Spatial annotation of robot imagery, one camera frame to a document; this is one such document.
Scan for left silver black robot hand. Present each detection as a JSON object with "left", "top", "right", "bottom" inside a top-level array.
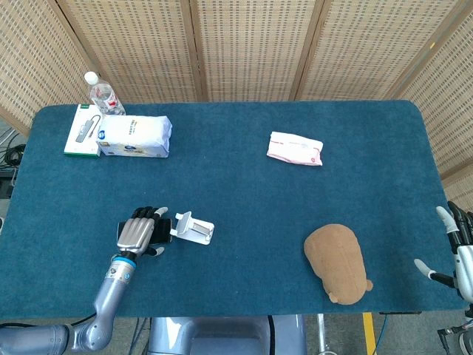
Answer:
[{"left": 116, "top": 206, "right": 169, "bottom": 258}]

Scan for brown plush toy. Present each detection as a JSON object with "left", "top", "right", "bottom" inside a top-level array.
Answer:
[{"left": 303, "top": 223, "right": 374, "bottom": 306}]

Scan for grey blue robot torso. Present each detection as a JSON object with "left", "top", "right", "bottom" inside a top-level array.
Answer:
[{"left": 147, "top": 314, "right": 307, "bottom": 355}]

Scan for woven bamboo folding screen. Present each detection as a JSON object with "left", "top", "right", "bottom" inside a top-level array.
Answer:
[{"left": 0, "top": 0, "right": 473, "bottom": 212}]

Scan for pink tissue pack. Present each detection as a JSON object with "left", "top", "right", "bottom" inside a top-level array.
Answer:
[{"left": 265, "top": 131, "right": 324, "bottom": 168}]

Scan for metal table leg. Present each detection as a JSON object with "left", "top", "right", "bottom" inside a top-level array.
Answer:
[{"left": 316, "top": 314, "right": 329, "bottom": 355}]

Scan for white folding phone stand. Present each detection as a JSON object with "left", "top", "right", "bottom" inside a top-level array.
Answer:
[{"left": 169, "top": 211, "right": 216, "bottom": 246}]

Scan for clear plastic water bottle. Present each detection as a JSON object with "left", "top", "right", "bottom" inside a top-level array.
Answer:
[{"left": 84, "top": 71, "right": 127, "bottom": 117}]

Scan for black smartphone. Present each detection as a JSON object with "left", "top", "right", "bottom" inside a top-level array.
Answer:
[{"left": 117, "top": 217, "right": 174, "bottom": 246}]

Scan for blue table cloth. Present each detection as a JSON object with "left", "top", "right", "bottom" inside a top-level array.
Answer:
[{"left": 0, "top": 99, "right": 469, "bottom": 320}]

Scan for black floor cables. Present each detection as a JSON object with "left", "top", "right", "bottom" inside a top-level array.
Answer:
[{"left": 0, "top": 125, "right": 27, "bottom": 167}]

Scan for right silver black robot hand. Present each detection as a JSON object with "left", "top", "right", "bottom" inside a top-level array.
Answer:
[{"left": 413, "top": 201, "right": 473, "bottom": 300}]

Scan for white green cardboard box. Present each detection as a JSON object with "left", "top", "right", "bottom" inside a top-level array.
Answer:
[{"left": 63, "top": 104, "right": 106, "bottom": 158}]

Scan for blue floor cable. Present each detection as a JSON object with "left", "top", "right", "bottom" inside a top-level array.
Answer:
[{"left": 380, "top": 314, "right": 391, "bottom": 355}]

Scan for white blue tissue pack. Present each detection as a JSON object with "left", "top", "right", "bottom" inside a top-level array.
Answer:
[{"left": 95, "top": 115, "right": 173, "bottom": 159}]

